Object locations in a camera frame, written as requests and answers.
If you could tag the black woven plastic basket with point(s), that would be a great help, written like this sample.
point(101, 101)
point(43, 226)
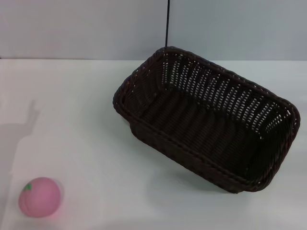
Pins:
point(196, 134)

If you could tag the pink toy peach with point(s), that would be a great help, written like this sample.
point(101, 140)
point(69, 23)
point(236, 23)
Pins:
point(40, 198)

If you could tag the black vertical wall strip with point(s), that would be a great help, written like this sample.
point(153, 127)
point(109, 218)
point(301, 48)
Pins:
point(167, 21)

